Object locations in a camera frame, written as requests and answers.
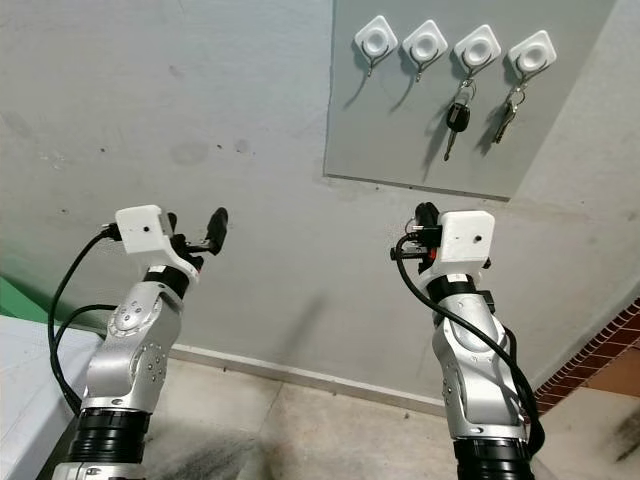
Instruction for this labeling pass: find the black car key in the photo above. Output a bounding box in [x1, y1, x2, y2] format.
[444, 78, 476, 163]

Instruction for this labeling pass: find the green plastic stool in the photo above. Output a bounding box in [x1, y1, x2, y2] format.
[0, 275, 51, 323]

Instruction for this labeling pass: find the pale grey folding table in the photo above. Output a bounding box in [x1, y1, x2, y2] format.
[0, 315, 81, 480]

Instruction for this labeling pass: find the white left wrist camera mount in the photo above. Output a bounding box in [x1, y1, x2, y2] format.
[115, 204, 201, 281]

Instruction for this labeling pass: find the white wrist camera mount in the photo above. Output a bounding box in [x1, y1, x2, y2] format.
[115, 204, 201, 281]
[425, 210, 496, 291]

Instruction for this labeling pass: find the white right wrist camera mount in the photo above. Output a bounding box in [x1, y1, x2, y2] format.
[425, 210, 496, 291]

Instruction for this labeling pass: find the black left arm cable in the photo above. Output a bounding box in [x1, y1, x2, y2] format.
[48, 225, 123, 416]

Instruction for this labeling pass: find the grey key bunch with ring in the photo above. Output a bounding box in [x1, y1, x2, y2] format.
[493, 85, 528, 146]

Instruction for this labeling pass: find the white square wall hook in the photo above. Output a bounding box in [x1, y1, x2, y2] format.
[454, 24, 503, 84]
[354, 15, 399, 78]
[402, 20, 449, 82]
[508, 30, 558, 87]

